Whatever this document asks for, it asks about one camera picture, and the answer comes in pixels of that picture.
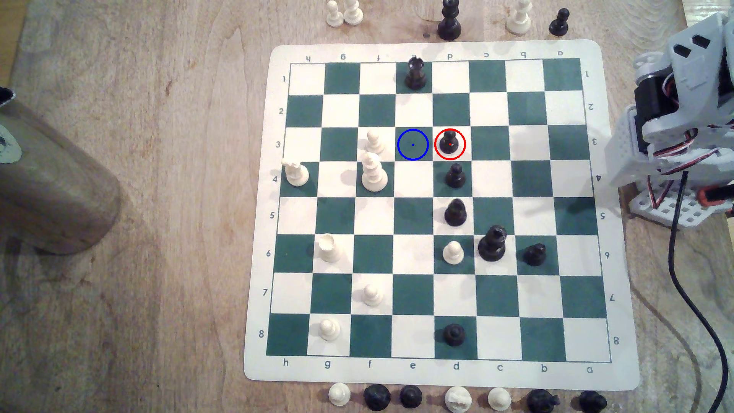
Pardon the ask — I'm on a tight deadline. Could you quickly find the brown cylindrical post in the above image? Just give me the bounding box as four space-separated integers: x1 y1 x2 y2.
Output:
0 86 122 257

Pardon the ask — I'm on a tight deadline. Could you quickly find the white chess rook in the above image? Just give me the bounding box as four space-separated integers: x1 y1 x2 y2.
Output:
317 233 341 263

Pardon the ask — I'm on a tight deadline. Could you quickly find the green white chess mat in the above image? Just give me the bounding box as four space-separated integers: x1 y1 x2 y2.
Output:
243 39 641 392

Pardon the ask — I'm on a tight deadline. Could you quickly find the black chess queen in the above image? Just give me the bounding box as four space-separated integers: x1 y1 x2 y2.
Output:
478 225 508 262

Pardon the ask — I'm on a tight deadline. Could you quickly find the orange black clamp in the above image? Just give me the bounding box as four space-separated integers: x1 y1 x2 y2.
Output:
697 185 734 208

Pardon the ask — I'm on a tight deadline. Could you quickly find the white chess queen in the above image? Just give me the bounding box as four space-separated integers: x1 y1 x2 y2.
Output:
361 153 389 192

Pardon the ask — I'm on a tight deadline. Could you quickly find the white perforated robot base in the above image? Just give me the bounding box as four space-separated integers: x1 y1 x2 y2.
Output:
629 182 734 228

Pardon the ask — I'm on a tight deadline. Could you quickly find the black chess knight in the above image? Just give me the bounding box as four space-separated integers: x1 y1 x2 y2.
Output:
578 390 607 413
526 389 560 413

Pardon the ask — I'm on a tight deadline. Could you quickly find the white chess knight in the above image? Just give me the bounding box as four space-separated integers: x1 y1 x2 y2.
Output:
445 386 473 413
281 159 310 187

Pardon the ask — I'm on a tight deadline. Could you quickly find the white chess king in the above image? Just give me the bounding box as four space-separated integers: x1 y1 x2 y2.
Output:
505 0 533 33

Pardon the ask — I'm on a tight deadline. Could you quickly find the black cable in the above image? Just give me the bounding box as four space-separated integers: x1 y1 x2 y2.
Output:
668 171 734 413

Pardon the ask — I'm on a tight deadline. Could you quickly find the black pawn d5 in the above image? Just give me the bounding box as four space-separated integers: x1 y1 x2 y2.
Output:
444 198 468 227

